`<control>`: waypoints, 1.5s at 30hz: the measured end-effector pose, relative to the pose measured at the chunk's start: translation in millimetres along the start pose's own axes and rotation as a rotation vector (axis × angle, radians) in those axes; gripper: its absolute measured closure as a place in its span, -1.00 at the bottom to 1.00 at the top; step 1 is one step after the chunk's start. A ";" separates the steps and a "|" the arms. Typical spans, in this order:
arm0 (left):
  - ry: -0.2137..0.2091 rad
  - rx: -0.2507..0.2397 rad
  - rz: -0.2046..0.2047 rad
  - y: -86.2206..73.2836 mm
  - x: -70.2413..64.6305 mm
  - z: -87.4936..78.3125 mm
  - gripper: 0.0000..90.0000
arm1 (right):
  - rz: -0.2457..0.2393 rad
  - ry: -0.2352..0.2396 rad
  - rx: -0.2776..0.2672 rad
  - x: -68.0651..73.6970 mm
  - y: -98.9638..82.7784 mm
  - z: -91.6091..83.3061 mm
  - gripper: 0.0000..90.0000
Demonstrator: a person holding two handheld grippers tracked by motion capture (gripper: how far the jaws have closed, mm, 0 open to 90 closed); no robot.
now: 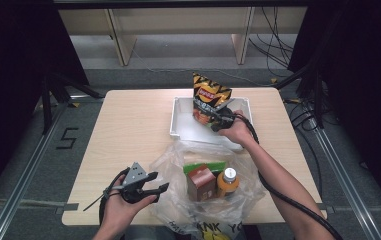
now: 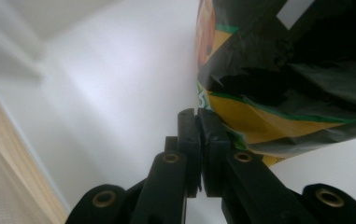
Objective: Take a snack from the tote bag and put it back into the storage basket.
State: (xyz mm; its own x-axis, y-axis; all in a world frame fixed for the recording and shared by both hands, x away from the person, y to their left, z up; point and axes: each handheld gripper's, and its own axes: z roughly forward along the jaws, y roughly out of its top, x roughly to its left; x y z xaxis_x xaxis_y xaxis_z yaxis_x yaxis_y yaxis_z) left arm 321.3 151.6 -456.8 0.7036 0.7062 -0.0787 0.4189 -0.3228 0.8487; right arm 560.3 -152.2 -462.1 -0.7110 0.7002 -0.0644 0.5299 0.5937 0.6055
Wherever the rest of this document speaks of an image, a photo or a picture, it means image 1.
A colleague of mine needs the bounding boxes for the white plastic bin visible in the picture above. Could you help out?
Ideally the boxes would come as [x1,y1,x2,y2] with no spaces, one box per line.
[169,96,255,151]

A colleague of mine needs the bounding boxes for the right hand-held gripper cable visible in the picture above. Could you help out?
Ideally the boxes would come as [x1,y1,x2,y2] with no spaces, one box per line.
[232,113,344,240]

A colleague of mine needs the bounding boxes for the black metal stand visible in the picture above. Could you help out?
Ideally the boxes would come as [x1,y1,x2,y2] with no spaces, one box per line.
[274,63,332,129]
[39,71,104,134]

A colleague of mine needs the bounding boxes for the black curtain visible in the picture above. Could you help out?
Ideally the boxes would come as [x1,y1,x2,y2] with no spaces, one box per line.
[0,0,90,214]
[287,0,381,214]

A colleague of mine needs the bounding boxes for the brown carton box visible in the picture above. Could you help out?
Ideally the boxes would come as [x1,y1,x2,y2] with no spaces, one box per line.
[186,163,217,202]

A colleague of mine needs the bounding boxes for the bundle of black floor cables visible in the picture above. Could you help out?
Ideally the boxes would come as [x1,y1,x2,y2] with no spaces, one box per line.
[248,6,296,78]

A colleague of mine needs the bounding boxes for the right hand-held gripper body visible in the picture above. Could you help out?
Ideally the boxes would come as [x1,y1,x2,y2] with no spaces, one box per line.
[211,98,236,133]

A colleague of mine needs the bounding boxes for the orange juice bottle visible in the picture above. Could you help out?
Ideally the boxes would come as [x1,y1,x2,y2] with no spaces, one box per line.
[216,167,241,198]

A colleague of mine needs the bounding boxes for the black cables beside stand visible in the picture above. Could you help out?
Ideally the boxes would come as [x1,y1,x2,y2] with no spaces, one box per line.
[289,99,339,133]

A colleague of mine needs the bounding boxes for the clear plastic shopping bag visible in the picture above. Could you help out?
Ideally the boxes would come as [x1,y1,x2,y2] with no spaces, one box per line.
[149,139,267,240]

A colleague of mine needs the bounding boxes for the green snack packet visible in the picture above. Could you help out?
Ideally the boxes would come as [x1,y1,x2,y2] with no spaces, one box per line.
[182,161,228,176]

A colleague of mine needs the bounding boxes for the person's right hand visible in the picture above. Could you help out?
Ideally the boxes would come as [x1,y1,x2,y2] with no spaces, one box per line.
[218,110,256,148]

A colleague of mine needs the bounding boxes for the beige wooden desk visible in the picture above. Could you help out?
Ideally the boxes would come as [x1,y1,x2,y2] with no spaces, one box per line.
[57,6,307,67]

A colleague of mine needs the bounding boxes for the aluminium floor rail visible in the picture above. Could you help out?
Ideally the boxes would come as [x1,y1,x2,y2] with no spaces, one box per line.
[311,126,381,240]
[0,96,106,240]

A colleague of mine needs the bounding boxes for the person's left hand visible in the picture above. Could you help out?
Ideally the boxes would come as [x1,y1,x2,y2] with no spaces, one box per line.
[101,175,157,233]

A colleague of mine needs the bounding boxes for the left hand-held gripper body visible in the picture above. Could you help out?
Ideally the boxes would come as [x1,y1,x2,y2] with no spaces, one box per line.
[121,162,151,204]

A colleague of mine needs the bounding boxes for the black and yellow chip bag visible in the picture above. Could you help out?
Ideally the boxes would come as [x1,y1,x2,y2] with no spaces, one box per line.
[192,72,233,127]

